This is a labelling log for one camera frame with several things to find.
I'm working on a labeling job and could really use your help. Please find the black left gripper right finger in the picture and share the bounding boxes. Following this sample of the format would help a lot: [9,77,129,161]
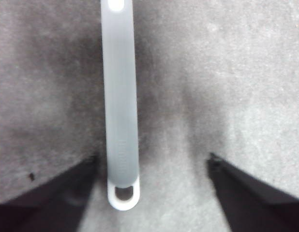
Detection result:
[206,152,299,232]

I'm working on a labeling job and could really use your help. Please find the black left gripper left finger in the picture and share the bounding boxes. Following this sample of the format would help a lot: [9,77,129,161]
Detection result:
[0,154,98,232]

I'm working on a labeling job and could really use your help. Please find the grey-handled sponge cup brush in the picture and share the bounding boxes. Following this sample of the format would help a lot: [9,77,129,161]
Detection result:
[100,0,141,212]

